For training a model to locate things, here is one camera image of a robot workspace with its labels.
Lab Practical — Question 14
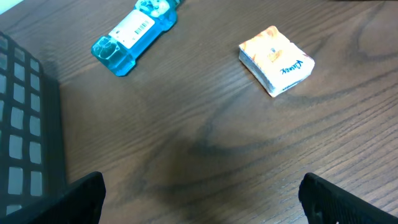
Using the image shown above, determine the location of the teal mouthwash bottle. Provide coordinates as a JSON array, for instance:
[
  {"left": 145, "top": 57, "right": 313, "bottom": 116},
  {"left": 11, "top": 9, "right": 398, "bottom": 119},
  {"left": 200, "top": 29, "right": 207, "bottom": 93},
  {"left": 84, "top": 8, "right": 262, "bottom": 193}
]
[{"left": 91, "top": 0, "right": 182, "bottom": 77}]

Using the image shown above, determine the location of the grey plastic basket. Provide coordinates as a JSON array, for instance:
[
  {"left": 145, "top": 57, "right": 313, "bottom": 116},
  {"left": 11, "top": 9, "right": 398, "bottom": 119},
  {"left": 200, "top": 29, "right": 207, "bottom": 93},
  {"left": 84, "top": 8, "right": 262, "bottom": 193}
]
[{"left": 1, "top": 33, "right": 67, "bottom": 217}]

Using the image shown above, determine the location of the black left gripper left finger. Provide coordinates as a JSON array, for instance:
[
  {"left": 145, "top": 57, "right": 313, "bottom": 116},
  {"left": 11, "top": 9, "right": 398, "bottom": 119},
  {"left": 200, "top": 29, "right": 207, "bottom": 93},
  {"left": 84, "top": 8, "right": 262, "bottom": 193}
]
[{"left": 1, "top": 171, "right": 106, "bottom": 224}]

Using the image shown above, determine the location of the small orange box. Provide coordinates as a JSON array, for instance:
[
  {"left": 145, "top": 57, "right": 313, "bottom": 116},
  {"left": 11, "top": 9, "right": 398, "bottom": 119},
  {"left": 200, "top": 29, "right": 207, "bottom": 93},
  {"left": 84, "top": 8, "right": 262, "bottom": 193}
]
[{"left": 239, "top": 26, "right": 315, "bottom": 98}]

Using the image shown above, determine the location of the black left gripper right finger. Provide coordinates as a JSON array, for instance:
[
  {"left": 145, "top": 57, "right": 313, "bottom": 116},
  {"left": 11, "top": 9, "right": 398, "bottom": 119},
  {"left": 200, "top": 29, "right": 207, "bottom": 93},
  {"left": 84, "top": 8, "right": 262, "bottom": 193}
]
[{"left": 298, "top": 172, "right": 397, "bottom": 224}]

